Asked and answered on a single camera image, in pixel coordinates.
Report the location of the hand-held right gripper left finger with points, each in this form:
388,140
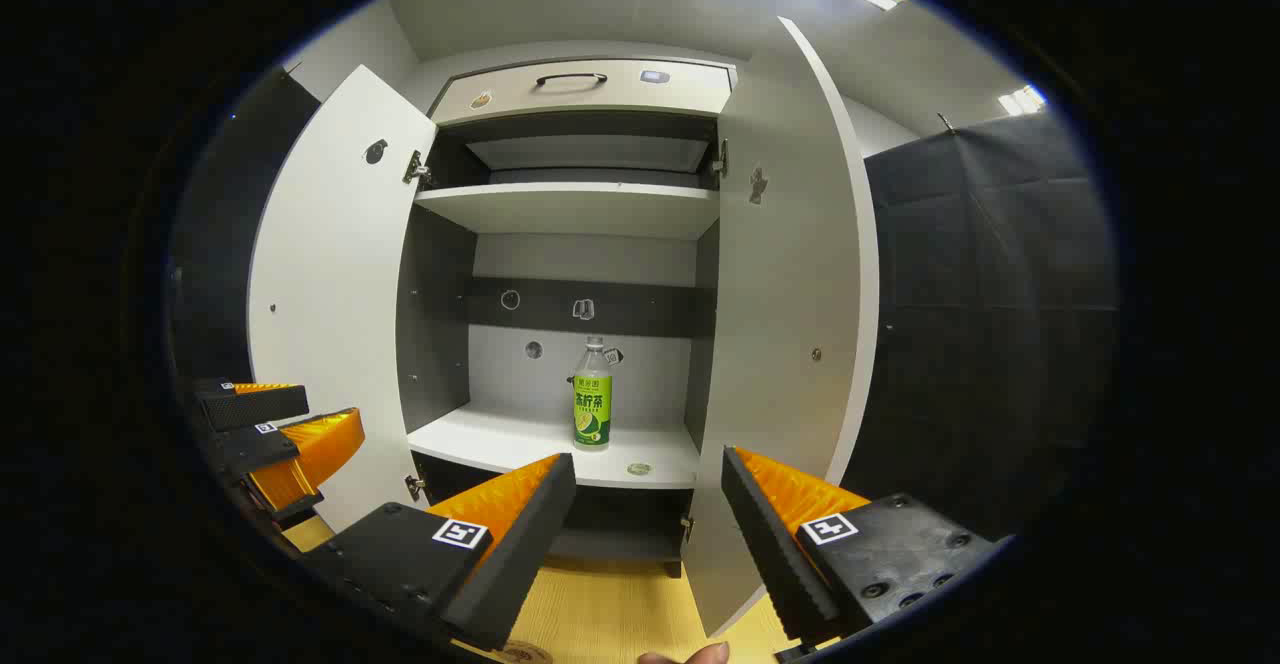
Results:
520,544

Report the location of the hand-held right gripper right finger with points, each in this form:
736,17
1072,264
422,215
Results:
770,544

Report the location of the black backdrop cloth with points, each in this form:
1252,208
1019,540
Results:
980,294

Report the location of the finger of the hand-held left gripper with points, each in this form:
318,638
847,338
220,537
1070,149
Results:
260,408
320,449

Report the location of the white and grey cabinet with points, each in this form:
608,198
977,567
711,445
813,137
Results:
570,209

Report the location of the white cabinet door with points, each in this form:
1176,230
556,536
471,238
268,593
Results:
330,294
780,294

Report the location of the ceiling light panel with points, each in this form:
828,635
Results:
1020,100

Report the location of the round brown coaster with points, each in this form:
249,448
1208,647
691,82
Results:
522,654

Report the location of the green label drink bottle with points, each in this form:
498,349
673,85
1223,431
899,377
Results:
592,414

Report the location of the beige cabinet drawer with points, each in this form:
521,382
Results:
620,99

